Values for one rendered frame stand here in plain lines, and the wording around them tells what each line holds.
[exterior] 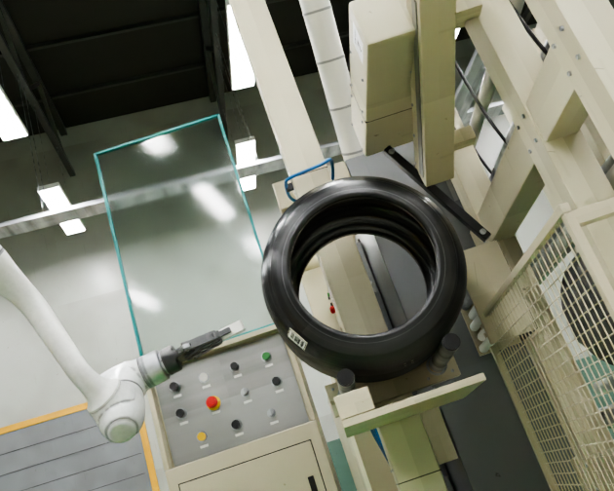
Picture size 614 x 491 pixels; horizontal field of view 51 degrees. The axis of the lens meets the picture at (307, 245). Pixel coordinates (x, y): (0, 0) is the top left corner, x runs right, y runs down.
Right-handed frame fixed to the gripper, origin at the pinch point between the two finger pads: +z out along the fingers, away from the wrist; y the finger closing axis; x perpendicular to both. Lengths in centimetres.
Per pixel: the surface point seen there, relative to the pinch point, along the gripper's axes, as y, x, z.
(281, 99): 26, -77, 48
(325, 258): 26.0, -15.4, 34.8
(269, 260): -9.9, -9.9, 17.5
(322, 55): 50, -103, 76
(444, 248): -11, 9, 60
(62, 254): 841, -499, -275
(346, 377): -10.9, 27.2, 21.8
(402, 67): -21, -40, 73
